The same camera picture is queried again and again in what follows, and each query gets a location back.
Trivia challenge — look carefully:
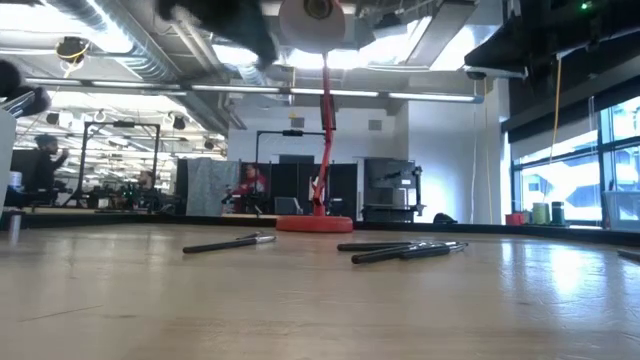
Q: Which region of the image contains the black robot station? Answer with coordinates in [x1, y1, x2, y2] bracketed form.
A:
[362, 158, 427, 224]

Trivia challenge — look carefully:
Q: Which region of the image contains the black ceiling cord reel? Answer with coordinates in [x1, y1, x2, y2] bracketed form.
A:
[54, 35, 92, 66]

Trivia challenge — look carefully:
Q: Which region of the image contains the black aluminium table frame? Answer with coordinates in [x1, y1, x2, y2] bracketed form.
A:
[0, 209, 640, 247]

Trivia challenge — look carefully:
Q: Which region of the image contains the black rig frame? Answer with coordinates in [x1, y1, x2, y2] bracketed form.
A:
[74, 121, 162, 209]
[253, 128, 329, 217]

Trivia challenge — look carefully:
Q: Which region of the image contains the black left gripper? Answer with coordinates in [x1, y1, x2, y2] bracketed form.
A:
[156, 0, 279, 70]

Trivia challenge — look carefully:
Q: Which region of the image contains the grey partition panel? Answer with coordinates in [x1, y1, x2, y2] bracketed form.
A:
[185, 157, 241, 217]

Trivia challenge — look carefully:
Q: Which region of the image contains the black partition panel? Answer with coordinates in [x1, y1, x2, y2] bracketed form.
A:
[239, 162, 359, 220]

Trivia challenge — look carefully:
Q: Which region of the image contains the long ceiling light tube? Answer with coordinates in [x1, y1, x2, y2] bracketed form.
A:
[23, 77, 485, 105]

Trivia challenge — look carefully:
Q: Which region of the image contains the person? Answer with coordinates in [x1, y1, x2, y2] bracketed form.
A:
[30, 133, 70, 206]
[230, 163, 269, 214]
[133, 169, 157, 201]

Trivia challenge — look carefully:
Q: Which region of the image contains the yellow hanging cord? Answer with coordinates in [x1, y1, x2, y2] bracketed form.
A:
[548, 53, 564, 162]

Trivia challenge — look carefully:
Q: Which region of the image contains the red desk lamp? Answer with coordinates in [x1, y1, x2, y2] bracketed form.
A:
[275, 0, 355, 234]

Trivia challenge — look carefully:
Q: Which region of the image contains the green cylinder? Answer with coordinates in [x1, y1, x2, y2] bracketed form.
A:
[530, 201, 551, 226]

